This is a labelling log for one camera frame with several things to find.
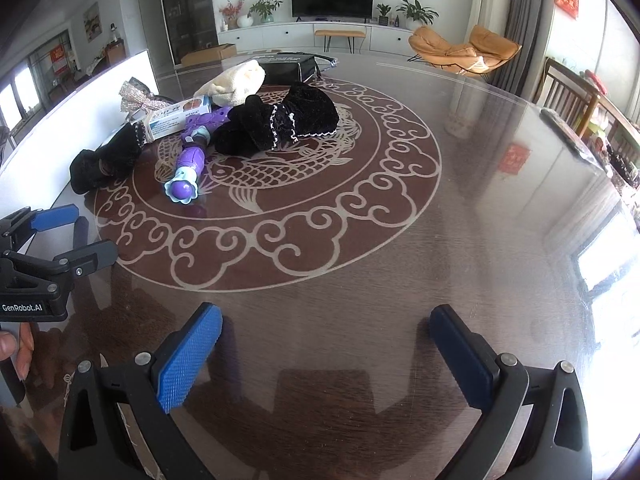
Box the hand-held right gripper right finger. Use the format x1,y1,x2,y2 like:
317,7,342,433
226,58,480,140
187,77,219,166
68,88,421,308
429,304,593,480

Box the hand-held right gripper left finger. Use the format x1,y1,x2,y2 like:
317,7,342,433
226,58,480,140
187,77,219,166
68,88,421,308
57,302,224,480

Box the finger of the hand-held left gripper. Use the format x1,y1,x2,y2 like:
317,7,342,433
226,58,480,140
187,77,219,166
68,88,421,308
50,240,119,282
0,204,83,256

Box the large white cardboard box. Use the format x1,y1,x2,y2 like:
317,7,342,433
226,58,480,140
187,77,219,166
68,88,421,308
0,49,162,221

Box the purple butterfly toy wand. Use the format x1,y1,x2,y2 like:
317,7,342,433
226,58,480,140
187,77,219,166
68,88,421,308
162,105,233,205

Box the white and blue medicine box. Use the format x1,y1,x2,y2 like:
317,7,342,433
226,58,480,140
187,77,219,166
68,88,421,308
131,95,213,142

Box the brown patterned glass desktop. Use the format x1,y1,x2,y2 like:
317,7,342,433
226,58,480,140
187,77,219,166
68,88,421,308
0,52,640,480

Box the person's left hand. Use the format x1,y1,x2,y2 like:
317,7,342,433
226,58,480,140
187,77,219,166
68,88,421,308
0,322,36,381

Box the silver glitter bow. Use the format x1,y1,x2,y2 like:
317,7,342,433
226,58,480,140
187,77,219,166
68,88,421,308
119,77,173,122

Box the brown cardboard box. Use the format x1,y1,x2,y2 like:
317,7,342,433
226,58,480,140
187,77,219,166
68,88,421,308
180,43,237,67

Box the large black velvet garment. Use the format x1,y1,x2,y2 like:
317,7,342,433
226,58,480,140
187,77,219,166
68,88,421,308
214,81,341,155

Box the dark glass display cabinet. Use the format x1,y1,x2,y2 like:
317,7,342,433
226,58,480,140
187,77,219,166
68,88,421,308
159,0,219,63

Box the black rectangular box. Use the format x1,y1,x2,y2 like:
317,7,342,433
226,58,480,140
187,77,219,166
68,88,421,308
259,52,321,81

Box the red flower plant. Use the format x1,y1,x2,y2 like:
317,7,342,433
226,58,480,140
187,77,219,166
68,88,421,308
219,0,246,30

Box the white television cabinet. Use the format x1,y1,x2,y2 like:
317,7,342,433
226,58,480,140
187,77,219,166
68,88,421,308
217,19,426,56

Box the wooden chair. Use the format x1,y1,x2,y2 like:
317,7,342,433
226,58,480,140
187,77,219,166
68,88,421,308
532,57,640,161

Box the green leafy potted plant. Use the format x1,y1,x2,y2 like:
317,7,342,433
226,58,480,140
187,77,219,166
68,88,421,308
248,0,283,24

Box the black-framed glasses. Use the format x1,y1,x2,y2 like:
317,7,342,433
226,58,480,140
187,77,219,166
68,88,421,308
312,54,338,78

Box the orange lounge chair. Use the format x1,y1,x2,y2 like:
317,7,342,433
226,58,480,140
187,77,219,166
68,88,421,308
408,25,522,78

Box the wooden bench with black legs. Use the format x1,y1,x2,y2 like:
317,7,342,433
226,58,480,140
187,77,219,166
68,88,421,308
315,30,367,54

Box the grey and white curtain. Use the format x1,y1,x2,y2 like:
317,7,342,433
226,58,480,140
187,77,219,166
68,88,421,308
447,0,558,138

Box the large potted plant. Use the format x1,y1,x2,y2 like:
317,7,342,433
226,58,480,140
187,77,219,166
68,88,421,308
396,0,440,30

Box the framed wall painting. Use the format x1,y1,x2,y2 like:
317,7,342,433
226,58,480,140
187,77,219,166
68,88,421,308
82,2,103,43

